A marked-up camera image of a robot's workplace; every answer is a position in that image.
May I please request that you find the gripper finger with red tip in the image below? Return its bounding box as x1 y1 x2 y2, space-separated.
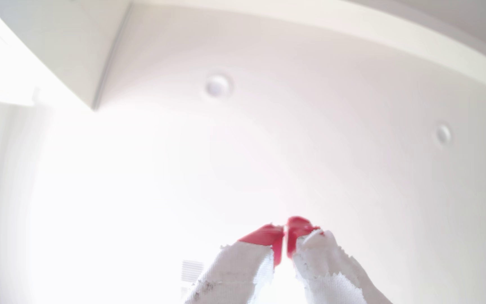
286 216 392 304
184 224 285 304

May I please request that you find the white air vent grille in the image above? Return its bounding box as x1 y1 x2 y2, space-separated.
181 260 205 284

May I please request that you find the round recessed ceiling light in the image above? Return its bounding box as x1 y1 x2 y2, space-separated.
433 122 453 148
204 73 233 99

